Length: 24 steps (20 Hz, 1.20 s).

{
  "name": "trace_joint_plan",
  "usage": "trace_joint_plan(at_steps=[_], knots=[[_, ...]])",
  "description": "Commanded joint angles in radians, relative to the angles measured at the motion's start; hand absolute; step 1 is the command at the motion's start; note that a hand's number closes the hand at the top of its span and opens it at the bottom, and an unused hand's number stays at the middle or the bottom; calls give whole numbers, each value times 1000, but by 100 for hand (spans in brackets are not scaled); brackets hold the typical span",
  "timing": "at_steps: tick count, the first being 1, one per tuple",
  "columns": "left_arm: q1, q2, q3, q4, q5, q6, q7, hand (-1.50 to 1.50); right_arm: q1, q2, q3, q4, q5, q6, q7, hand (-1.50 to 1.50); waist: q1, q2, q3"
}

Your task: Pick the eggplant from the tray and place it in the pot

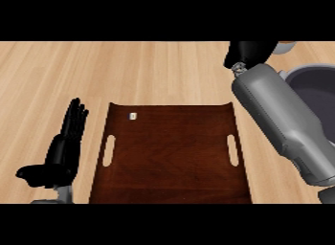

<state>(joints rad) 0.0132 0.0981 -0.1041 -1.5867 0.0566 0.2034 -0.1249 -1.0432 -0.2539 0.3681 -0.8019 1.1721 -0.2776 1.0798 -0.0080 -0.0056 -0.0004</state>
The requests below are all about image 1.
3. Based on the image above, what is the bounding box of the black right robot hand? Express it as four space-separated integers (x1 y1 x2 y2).
223 41 281 71

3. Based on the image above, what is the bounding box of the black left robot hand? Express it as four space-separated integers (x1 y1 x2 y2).
15 97 90 189

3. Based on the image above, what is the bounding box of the grey metal pot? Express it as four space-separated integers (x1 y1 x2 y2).
279 63 335 151

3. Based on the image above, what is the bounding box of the dark brown wooden tray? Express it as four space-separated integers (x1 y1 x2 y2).
87 101 254 205

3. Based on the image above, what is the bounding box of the pale grey round object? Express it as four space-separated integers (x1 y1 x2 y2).
270 41 298 56

